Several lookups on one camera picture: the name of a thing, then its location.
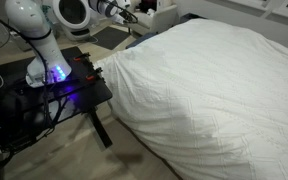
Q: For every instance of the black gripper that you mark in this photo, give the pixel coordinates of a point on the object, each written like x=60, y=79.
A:
x=125, y=16

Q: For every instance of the white patterned duvet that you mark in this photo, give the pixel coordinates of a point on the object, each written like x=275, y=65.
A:
x=217, y=100

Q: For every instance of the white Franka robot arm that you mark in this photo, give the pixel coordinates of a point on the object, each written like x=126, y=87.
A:
x=47, y=50

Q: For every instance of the small white cloth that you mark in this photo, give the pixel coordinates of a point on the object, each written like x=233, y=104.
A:
x=150, y=13

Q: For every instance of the blue hard suitcase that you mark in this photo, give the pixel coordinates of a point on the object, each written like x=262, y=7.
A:
x=139, y=40

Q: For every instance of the dark floor mat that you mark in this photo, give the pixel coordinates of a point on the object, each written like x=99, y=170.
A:
x=110, y=36

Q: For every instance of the beige armchair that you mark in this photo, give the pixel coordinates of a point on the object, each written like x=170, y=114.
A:
x=160, y=20

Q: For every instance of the dark ottoman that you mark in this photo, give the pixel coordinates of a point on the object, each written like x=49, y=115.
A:
x=190, y=16

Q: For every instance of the round white litter box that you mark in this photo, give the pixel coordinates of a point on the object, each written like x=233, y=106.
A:
x=72, y=16

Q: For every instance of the orange black clamp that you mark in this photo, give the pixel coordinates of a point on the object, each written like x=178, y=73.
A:
x=82, y=57
x=94, y=74

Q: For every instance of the black robot table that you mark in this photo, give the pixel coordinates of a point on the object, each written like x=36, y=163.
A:
x=84, y=90

